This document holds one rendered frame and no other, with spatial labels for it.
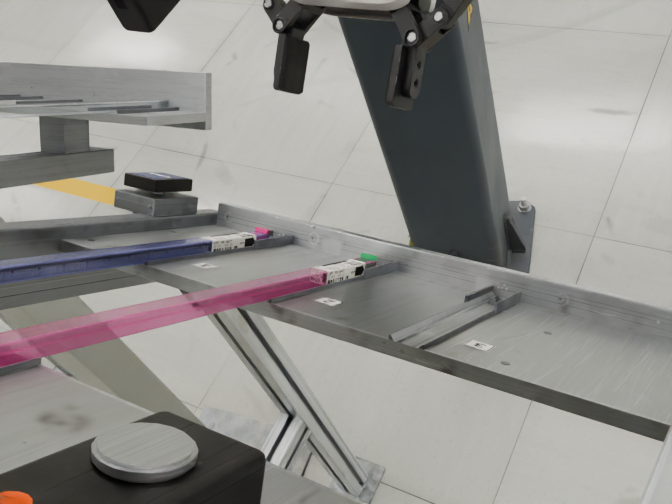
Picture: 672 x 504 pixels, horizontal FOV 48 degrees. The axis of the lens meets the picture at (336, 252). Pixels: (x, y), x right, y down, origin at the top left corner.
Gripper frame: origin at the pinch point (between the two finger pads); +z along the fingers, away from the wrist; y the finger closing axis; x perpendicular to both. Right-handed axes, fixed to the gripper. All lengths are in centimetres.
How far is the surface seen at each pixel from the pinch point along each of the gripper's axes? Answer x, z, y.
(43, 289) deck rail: 8.2, 18.7, 18.9
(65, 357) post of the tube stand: -17, 36, 44
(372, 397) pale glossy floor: -76, 51, 27
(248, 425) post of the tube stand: -66, 60, 47
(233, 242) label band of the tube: -3.5, 13.8, 10.2
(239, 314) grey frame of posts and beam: -21.0, 25.4, 20.9
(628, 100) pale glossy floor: -130, -13, 3
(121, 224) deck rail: 0.8, 13.8, 18.9
